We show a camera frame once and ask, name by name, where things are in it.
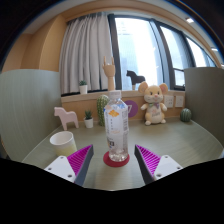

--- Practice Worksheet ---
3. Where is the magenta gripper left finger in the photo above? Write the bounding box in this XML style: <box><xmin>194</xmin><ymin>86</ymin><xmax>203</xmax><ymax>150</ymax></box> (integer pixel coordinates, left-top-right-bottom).
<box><xmin>45</xmin><ymin>145</ymin><xmax>94</xmax><ymax>186</ymax></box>

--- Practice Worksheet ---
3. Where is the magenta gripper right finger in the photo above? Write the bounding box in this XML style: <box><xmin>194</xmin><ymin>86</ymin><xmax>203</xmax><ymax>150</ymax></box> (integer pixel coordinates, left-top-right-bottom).
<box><xmin>135</xmin><ymin>145</ymin><xmax>182</xmax><ymax>184</ymax></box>

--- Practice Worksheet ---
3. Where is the clear plastic water bottle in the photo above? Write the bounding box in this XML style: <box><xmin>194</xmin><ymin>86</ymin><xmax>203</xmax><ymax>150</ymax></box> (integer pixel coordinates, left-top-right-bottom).
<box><xmin>104</xmin><ymin>90</ymin><xmax>129</xmax><ymax>162</ymax></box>

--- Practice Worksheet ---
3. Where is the white paper cup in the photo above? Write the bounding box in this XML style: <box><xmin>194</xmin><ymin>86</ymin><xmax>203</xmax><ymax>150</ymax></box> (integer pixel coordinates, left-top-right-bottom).
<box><xmin>50</xmin><ymin>131</ymin><xmax>77</xmax><ymax>157</ymax></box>

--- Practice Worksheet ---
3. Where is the red round coaster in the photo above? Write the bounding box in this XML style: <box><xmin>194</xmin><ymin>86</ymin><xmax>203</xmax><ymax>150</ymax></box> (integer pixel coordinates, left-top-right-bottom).
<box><xmin>103</xmin><ymin>152</ymin><xmax>130</xmax><ymax>168</ymax></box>

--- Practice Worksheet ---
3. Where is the pink toy horse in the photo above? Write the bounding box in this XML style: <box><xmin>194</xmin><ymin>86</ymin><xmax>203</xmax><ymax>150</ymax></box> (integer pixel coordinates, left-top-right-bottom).
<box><xmin>54</xmin><ymin>107</ymin><xmax>79</xmax><ymax>130</ymax></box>

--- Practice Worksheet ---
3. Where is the small potted plant on table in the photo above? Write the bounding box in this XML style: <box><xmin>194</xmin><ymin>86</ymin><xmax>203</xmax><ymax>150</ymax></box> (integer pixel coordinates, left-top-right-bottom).
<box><xmin>84</xmin><ymin>110</ymin><xmax>93</xmax><ymax>128</ymax></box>

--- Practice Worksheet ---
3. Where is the round green ceramic cactus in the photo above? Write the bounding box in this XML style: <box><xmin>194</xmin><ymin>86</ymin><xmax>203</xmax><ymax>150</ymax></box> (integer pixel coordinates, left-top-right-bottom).
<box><xmin>180</xmin><ymin>108</ymin><xmax>192</xmax><ymax>122</ymax></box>

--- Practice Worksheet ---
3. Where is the purple round number sign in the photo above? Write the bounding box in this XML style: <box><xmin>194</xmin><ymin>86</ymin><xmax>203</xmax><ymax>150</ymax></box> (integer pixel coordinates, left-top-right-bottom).
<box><xmin>126</xmin><ymin>100</ymin><xmax>138</xmax><ymax>118</ymax></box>

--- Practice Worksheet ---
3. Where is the yellow plush mouse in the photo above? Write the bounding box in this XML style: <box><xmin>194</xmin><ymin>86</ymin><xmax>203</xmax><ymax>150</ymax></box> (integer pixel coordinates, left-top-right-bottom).
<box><xmin>138</xmin><ymin>81</ymin><xmax>168</xmax><ymax>126</ymax></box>

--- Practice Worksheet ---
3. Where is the tall green ceramic cactus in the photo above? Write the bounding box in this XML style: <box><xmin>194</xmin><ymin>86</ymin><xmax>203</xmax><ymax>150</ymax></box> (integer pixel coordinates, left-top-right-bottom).
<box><xmin>97</xmin><ymin>95</ymin><xmax>109</xmax><ymax>126</ymax></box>

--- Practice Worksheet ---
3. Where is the grey-green left partition panel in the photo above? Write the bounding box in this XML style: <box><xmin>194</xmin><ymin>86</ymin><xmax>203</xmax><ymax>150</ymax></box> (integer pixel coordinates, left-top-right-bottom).
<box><xmin>0</xmin><ymin>69</ymin><xmax>61</xmax><ymax>162</ymax></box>

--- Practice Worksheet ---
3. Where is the grey-green partition panel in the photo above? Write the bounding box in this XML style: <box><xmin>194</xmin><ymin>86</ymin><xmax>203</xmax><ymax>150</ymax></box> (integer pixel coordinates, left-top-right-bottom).
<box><xmin>0</xmin><ymin>69</ymin><xmax>61</xmax><ymax>162</ymax></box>
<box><xmin>184</xmin><ymin>67</ymin><xmax>224</xmax><ymax>147</ymax></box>

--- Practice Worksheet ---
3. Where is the small potted plant on sill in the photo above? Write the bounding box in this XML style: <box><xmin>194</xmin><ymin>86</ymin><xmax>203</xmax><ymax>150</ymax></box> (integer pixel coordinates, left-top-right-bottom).
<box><xmin>79</xmin><ymin>80</ymin><xmax>88</xmax><ymax>94</ymax></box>

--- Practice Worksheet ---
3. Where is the black toy horse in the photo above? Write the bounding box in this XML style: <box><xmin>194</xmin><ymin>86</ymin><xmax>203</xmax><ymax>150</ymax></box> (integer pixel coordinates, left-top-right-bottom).
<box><xmin>126</xmin><ymin>70</ymin><xmax>145</xmax><ymax>89</ymax></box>

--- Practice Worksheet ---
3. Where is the grey-green right partition panel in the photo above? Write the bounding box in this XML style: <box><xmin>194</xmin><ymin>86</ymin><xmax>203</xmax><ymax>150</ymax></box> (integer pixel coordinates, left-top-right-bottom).
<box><xmin>184</xmin><ymin>67</ymin><xmax>224</xmax><ymax>147</ymax></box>

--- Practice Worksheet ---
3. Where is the wooden hand model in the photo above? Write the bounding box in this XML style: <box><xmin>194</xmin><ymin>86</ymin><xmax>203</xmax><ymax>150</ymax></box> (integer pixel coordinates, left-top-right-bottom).
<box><xmin>102</xmin><ymin>62</ymin><xmax>115</xmax><ymax>91</ymax></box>

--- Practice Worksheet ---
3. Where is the grey curtain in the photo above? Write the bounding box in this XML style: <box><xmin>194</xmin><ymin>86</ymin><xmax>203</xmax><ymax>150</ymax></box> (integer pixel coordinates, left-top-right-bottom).
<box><xmin>59</xmin><ymin>12</ymin><xmax>112</xmax><ymax>94</ymax></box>

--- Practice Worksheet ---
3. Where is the white wall socket left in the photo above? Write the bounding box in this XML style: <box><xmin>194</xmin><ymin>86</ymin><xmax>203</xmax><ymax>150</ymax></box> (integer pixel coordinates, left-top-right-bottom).
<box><xmin>164</xmin><ymin>95</ymin><xmax>174</xmax><ymax>108</ymax></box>

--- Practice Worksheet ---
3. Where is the white wall socket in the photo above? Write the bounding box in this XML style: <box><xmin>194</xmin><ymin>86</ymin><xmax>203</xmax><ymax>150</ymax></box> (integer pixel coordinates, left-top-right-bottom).
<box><xmin>175</xmin><ymin>96</ymin><xmax>184</xmax><ymax>108</ymax></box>
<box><xmin>164</xmin><ymin>95</ymin><xmax>174</xmax><ymax>108</ymax></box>

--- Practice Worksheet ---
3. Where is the white wall socket right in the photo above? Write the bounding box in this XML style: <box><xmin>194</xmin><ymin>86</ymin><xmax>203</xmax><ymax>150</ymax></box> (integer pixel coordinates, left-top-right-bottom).
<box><xmin>175</xmin><ymin>96</ymin><xmax>184</xmax><ymax>108</ymax></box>

